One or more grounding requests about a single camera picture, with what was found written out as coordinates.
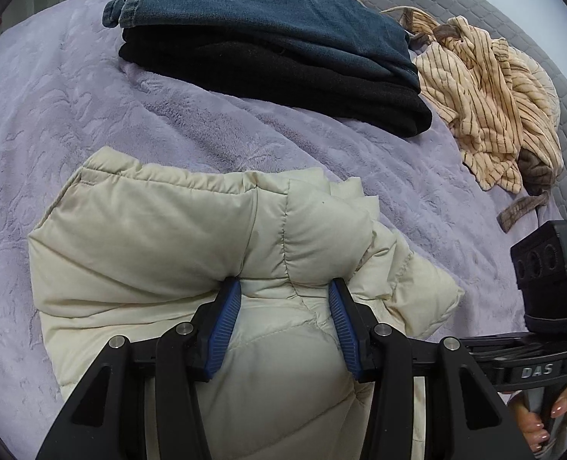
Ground cream quilted puffer jacket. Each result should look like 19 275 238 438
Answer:
28 148 463 459

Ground person right hand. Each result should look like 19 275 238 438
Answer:
507 387 567 453

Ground beige striped crumpled shirt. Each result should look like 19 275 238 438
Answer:
399 6 564 194

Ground folded black garment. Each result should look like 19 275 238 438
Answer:
118 42 432 138

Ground purple plush bed blanket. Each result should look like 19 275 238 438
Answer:
0 0 558 459

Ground folded blue denim jeans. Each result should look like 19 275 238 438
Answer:
102 0 420 90

